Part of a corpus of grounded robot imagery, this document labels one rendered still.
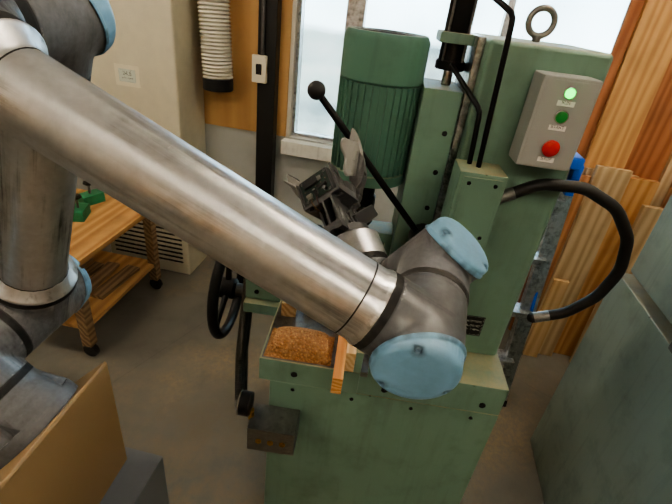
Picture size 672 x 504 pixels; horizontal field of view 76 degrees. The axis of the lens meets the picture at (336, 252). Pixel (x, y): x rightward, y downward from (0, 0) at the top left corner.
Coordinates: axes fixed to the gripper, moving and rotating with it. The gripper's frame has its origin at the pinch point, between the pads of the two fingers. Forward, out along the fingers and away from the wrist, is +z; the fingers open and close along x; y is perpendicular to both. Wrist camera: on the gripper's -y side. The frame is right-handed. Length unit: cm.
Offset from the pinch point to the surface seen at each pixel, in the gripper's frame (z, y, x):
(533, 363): -31, -199, 7
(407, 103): 8.6, -12.9, -16.4
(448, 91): 6.6, -14.6, -24.1
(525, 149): -10.7, -19.4, -30.2
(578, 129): -11.9, -20.9, -39.1
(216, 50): 142, -59, 54
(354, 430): -42, -49, 38
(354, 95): 13.3, -7.0, -8.6
